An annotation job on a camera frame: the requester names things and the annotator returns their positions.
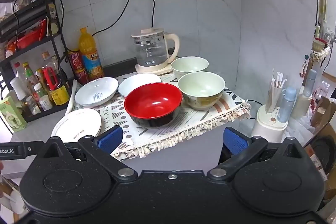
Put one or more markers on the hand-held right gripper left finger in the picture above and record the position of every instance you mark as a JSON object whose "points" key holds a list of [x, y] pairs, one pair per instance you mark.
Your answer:
{"points": [[110, 138]]}

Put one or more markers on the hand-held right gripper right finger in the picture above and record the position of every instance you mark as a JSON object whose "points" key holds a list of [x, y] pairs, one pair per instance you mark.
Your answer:
{"points": [[235, 141]]}

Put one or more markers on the white plate gold rim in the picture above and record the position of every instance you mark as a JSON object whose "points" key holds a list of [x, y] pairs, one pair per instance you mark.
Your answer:
{"points": [[78, 121]]}

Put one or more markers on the white bowl blue pattern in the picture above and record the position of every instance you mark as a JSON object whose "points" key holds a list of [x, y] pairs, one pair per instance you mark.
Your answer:
{"points": [[95, 91]]}

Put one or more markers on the red and black bowl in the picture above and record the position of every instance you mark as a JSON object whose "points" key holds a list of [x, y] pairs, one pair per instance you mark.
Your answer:
{"points": [[153, 104]]}

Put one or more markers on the white plate with blue lettering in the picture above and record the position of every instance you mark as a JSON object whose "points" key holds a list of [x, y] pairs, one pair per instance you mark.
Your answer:
{"points": [[136, 83]]}

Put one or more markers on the green bowl with patterned outside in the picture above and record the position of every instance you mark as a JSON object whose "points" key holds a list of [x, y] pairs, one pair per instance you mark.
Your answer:
{"points": [[200, 87]]}

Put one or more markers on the plain green bowl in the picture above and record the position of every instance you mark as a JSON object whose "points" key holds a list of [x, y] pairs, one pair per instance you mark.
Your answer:
{"points": [[189, 64]]}

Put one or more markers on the green and white box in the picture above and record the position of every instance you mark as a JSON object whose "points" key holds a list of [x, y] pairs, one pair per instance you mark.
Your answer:
{"points": [[11, 115]]}

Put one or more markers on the patterned fringed cloth mat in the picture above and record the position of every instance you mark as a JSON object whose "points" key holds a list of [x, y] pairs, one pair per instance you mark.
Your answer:
{"points": [[189, 121]]}

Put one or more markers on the clear cup of straws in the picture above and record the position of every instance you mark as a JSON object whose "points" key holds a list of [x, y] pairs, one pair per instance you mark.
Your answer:
{"points": [[274, 98]]}

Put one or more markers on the small white cap bottle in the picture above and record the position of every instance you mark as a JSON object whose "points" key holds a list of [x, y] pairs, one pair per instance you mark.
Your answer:
{"points": [[43, 100]]}

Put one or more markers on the small light blue bottle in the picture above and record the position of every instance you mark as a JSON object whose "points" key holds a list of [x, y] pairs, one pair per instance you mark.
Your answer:
{"points": [[287, 104]]}

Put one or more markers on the large bottle with yellow label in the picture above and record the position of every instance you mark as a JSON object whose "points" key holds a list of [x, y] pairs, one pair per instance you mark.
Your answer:
{"points": [[60, 94]]}

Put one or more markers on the yellow cap sauce bottle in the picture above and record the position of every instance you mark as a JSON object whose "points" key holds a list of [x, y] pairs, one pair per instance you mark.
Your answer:
{"points": [[30, 77]]}

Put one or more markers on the red drink bottle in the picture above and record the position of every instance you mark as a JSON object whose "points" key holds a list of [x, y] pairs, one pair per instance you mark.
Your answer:
{"points": [[77, 66]]}

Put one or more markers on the orange juice bottle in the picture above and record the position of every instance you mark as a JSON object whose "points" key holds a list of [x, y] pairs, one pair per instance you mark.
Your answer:
{"points": [[89, 56]]}

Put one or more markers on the brown cardboard box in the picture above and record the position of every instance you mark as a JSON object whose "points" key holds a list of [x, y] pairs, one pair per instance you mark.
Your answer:
{"points": [[324, 113]]}

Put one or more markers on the tall light blue bottle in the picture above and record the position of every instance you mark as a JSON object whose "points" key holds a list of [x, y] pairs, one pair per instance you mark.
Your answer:
{"points": [[309, 82]]}

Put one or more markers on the black metal rack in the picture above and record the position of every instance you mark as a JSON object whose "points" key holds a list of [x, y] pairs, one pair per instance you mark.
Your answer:
{"points": [[53, 40]]}

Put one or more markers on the red plastic basket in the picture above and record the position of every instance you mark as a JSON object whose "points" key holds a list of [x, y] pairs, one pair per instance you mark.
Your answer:
{"points": [[26, 39]]}

